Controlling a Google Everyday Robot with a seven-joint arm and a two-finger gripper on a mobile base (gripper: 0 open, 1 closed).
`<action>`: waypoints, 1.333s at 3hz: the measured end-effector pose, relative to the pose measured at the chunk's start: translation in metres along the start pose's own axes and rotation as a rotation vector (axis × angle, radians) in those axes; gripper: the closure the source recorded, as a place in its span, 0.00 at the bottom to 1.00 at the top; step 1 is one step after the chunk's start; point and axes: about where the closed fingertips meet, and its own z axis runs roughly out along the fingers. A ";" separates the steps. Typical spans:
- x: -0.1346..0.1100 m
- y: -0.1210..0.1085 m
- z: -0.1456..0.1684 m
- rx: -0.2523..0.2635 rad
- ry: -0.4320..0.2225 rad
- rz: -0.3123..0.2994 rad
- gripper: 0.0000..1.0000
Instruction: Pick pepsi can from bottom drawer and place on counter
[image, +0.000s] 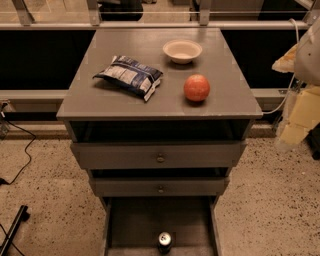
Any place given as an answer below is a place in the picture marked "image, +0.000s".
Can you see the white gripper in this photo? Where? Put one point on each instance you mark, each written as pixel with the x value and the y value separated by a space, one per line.
pixel 308 59

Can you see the blue pepsi can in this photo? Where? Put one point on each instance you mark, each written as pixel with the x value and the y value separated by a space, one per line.
pixel 164 242

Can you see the grey drawer cabinet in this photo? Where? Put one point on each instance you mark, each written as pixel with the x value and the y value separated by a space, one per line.
pixel 96 112

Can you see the grey open bottom drawer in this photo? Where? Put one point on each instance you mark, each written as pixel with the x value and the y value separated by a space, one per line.
pixel 133 225

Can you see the grey middle drawer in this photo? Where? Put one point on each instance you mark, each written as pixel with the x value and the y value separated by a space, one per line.
pixel 151 187

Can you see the grey top drawer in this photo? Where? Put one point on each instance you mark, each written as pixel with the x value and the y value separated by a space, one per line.
pixel 156 156

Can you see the orange round fruit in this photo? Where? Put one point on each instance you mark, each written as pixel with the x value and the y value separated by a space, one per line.
pixel 196 88

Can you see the white paper bowl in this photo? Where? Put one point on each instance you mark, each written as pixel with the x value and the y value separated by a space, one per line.
pixel 182 51

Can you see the blue chip bag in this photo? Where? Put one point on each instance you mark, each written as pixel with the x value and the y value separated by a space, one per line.
pixel 129 74

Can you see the black floor bar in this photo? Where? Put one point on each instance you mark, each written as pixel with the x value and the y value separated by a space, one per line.
pixel 21 216

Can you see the metal railing frame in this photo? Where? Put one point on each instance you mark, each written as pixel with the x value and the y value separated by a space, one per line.
pixel 224 14

